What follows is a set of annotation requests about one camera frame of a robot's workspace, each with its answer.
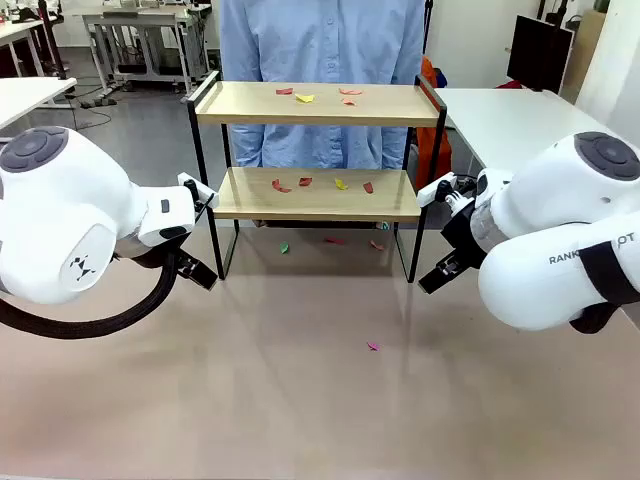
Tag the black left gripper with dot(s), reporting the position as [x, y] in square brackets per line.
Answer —
[172, 252]

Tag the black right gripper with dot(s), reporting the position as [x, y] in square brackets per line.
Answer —
[465, 235]

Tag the green paper scrap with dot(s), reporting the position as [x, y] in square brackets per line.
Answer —
[284, 247]

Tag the red paper scrap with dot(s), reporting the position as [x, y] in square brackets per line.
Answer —
[368, 187]
[280, 186]
[285, 91]
[334, 241]
[305, 181]

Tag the yellow paper scrap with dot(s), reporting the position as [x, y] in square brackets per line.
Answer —
[341, 184]
[305, 98]

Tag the orange paper scrap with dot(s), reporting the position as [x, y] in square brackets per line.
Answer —
[350, 92]

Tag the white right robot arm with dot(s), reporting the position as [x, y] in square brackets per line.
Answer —
[540, 280]

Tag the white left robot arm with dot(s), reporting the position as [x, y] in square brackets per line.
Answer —
[60, 210]

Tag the magenta paper scrap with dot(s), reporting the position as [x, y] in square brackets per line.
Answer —
[372, 346]

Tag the orange fabric object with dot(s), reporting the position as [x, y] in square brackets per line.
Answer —
[435, 150]

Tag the large white table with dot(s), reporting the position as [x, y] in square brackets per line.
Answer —
[515, 120]

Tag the dark floor power strip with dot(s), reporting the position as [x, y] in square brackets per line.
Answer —
[100, 102]

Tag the black monitor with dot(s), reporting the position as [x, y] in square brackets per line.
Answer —
[532, 55]

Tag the thin black tripod pole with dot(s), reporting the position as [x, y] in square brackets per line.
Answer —
[428, 25]

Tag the person in blue shirt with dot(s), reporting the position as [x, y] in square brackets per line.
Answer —
[320, 45]

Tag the grey metal workbench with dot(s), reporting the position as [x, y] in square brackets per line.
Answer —
[135, 17]

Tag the brown cardboard panel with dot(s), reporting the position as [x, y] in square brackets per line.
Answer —
[590, 45]

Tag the black stand pole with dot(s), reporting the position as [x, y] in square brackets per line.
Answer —
[50, 30]

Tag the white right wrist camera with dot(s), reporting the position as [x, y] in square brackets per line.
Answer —
[431, 192]

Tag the wooden shelf black metal frame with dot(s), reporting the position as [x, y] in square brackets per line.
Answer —
[240, 102]

